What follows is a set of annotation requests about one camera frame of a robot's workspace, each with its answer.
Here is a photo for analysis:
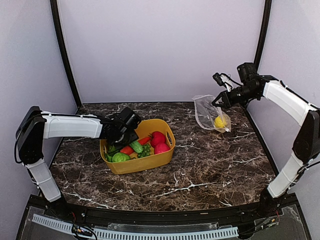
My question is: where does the orange carrot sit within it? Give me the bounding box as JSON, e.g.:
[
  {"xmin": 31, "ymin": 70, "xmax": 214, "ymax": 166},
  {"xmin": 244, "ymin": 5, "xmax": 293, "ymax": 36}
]
[{"xmin": 120, "ymin": 137, "xmax": 151, "ymax": 155}]

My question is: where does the black frame post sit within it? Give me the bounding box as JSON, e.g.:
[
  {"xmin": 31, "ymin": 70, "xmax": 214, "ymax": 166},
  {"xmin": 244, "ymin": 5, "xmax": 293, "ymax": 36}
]
[
  {"xmin": 49, "ymin": 0, "xmax": 82, "ymax": 109},
  {"xmin": 253, "ymin": 0, "xmax": 272, "ymax": 70}
]

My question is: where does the left black frame post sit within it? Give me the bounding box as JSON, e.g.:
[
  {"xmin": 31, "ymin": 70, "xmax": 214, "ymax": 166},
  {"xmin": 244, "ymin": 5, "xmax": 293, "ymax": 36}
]
[{"xmin": 49, "ymin": 0, "xmax": 82, "ymax": 109}]

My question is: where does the yellow plastic basket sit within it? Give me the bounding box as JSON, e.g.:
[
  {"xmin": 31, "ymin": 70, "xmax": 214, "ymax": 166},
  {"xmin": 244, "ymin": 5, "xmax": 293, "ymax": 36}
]
[{"xmin": 100, "ymin": 118, "xmax": 176, "ymax": 175}]

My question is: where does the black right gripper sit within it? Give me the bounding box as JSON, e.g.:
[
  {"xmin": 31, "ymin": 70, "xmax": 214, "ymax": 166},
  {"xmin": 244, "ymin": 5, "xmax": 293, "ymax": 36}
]
[{"xmin": 212, "ymin": 83, "xmax": 259, "ymax": 109}]

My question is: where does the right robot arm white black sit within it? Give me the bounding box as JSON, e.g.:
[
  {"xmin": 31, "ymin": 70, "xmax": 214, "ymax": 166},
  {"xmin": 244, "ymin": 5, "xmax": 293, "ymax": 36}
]
[{"xmin": 211, "ymin": 62, "xmax": 320, "ymax": 217}]

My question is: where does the red tomato front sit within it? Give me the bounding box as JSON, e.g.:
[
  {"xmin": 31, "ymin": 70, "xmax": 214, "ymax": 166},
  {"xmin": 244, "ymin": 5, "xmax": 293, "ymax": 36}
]
[{"xmin": 154, "ymin": 143, "xmax": 171, "ymax": 155}]

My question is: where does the right black frame post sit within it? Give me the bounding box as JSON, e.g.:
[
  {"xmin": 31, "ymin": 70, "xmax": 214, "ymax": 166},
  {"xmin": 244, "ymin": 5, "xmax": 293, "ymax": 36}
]
[{"xmin": 253, "ymin": 0, "xmax": 272, "ymax": 70}]

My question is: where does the green leafy vegetable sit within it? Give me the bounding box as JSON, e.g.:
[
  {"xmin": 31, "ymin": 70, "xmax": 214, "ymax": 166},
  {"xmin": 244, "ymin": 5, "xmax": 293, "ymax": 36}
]
[{"xmin": 104, "ymin": 145, "xmax": 118, "ymax": 163}]

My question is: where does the green grape bunch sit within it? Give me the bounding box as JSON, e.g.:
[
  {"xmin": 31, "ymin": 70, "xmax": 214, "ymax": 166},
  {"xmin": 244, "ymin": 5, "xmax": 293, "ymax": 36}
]
[{"xmin": 137, "ymin": 143, "xmax": 151, "ymax": 158}]

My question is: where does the clear zip top bag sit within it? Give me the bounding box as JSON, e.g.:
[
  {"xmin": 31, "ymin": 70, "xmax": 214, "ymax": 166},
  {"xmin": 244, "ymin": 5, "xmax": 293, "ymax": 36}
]
[{"xmin": 192, "ymin": 94, "xmax": 232, "ymax": 133}]

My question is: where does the yellow lemon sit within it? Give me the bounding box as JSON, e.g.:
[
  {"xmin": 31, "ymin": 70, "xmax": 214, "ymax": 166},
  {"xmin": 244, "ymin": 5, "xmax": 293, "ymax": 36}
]
[{"xmin": 214, "ymin": 116, "xmax": 228, "ymax": 128}]

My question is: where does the white slotted cable duct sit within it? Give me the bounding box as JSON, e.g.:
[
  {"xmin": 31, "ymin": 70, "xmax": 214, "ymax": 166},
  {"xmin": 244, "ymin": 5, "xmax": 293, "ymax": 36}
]
[{"xmin": 31, "ymin": 214, "xmax": 239, "ymax": 240}]

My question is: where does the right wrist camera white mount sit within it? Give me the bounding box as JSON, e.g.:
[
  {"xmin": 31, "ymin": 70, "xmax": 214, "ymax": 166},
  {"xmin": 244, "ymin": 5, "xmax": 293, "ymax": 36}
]
[{"xmin": 212, "ymin": 72, "xmax": 234, "ymax": 92}]

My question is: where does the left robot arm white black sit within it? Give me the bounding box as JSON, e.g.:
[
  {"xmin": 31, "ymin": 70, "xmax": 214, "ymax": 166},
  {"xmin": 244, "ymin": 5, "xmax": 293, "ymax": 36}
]
[{"xmin": 14, "ymin": 106, "xmax": 142, "ymax": 218}]

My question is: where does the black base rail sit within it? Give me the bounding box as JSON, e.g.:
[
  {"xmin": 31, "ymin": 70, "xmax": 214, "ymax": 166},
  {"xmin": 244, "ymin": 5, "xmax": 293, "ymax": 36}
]
[{"xmin": 27, "ymin": 193, "xmax": 301, "ymax": 228}]

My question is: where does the green bumpy cucumber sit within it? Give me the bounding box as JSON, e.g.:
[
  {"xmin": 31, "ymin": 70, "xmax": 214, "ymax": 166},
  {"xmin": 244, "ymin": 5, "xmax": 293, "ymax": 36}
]
[{"xmin": 129, "ymin": 140, "xmax": 144, "ymax": 154}]

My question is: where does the green chayote front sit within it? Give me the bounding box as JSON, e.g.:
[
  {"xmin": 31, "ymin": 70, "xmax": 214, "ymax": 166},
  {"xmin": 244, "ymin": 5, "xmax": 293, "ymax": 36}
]
[{"xmin": 111, "ymin": 152, "xmax": 131, "ymax": 163}]

